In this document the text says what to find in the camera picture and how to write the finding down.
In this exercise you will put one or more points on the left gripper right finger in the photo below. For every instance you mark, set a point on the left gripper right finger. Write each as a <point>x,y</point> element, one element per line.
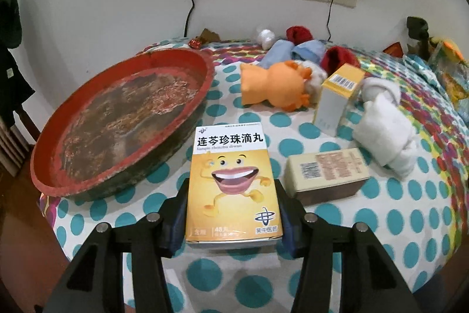
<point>370,281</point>

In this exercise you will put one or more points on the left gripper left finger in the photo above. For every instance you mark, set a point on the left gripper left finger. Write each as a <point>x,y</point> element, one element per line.
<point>93,281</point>

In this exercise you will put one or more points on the beige medicine box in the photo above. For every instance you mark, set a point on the beige medicine box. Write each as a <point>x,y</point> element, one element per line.
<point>316,178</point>

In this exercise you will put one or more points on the white sock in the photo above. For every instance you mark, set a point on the white sock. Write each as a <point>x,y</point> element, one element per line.
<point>384,130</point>

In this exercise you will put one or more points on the yellow cartoon medicine box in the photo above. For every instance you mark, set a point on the yellow cartoon medicine box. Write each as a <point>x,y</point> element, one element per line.
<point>232,199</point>

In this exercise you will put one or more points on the white yellow box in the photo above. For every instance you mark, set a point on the white yellow box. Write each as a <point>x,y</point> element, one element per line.
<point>337,93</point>

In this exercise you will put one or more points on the orange plush toy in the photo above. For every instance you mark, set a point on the orange plush toy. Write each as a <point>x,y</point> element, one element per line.
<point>282,85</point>

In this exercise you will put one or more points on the red sock front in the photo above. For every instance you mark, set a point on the red sock front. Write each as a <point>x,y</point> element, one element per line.
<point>337,56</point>

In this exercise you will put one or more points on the red sock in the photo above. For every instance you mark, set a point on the red sock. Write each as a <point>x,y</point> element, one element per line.
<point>298,34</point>
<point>337,56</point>

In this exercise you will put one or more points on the round red tray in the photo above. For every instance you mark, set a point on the round red tray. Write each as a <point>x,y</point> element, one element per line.
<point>122,124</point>

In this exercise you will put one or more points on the plastic bag with snacks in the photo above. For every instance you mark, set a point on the plastic bag with snacks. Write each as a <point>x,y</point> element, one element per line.
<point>451,69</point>

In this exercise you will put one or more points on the light blue sock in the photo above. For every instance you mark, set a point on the light blue sock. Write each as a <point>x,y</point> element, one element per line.
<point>284,50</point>

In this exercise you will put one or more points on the red rolled sock back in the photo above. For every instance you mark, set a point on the red rolled sock back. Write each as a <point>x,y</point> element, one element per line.
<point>298,34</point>

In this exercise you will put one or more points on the small white sock ball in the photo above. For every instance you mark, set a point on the small white sock ball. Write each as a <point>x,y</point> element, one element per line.
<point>265,38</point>

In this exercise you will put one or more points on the red packet by wall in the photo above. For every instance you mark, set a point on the red packet by wall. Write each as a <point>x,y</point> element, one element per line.
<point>394,50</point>

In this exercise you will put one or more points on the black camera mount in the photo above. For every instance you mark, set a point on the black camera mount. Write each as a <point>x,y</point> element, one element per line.
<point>418,30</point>

